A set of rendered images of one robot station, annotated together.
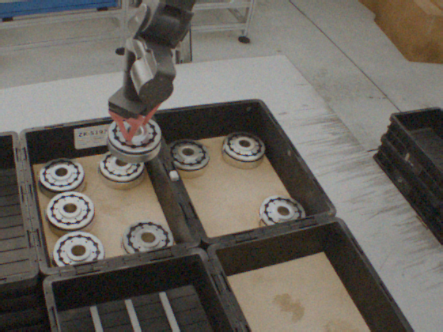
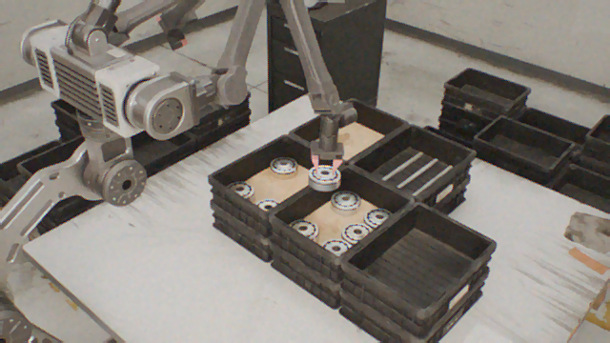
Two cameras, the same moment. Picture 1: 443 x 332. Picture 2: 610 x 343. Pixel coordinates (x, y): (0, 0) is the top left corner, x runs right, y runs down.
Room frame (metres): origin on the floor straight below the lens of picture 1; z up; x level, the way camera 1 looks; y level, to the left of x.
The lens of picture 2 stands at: (1.32, 1.67, 2.18)
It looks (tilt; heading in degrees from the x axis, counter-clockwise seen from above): 35 degrees down; 252
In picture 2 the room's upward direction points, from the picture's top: 1 degrees clockwise
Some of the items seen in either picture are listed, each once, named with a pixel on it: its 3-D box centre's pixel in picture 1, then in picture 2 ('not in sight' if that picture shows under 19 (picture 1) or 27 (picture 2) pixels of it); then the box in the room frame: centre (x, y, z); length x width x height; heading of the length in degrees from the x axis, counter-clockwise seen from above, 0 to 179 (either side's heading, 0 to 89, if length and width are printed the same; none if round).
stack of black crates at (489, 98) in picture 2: not in sight; (480, 120); (-0.64, -0.94, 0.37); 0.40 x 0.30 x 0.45; 121
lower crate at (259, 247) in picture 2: not in sight; (276, 208); (0.84, -0.03, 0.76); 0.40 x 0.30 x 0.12; 29
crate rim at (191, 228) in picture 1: (99, 185); (342, 210); (0.69, 0.23, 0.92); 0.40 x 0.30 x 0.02; 29
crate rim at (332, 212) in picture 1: (236, 163); (276, 172); (0.84, -0.03, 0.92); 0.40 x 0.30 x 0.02; 29
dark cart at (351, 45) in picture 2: not in sight; (325, 67); (0.05, -1.69, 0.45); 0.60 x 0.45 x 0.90; 31
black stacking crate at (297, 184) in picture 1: (232, 179); (276, 184); (0.84, -0.03, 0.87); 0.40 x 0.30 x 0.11; 29
